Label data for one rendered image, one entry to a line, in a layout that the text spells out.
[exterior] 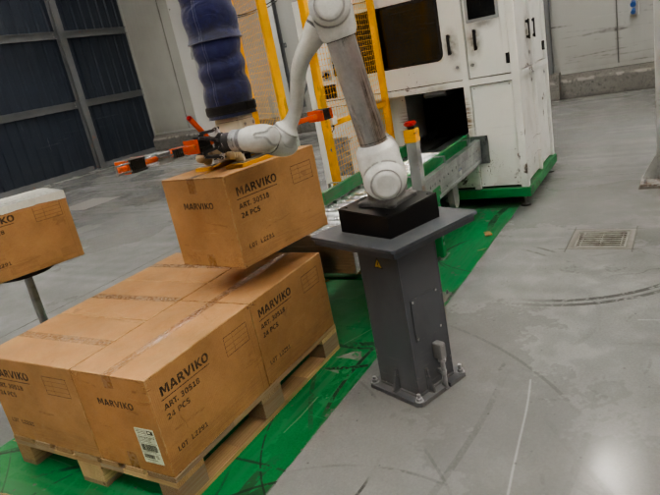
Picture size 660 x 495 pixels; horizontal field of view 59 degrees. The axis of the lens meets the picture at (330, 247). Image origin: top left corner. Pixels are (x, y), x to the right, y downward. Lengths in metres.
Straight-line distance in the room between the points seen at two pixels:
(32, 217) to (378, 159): 2.23
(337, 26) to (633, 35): 9.44
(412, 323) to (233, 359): 0.74
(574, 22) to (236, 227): 9.44
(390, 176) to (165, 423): 1.17
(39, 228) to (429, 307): 2.27
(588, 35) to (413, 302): 9.23
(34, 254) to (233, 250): 1.53
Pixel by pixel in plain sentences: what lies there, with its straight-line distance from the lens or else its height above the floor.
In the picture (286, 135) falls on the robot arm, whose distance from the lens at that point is 2.38.
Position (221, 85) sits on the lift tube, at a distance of 2.62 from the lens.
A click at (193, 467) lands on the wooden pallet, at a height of 0.12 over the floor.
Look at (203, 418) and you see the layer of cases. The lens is 2.35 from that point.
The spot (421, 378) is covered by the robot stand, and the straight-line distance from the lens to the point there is 2.57.
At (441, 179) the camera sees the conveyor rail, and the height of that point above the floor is 0.52.
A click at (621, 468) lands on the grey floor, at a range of 2.26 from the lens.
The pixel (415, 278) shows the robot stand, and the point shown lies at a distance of 2.41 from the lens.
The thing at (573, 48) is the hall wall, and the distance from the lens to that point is 11.34.
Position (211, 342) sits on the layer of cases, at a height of 0.50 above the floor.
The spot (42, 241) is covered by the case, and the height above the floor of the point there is 0.77.
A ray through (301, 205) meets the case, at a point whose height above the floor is 0.82.
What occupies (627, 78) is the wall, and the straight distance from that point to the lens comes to 11.14.
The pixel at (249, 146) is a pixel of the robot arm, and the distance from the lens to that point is 2.30.
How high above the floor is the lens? 1.43
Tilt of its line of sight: 18 degrees down
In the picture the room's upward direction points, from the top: 11 degrees counter-clockwise
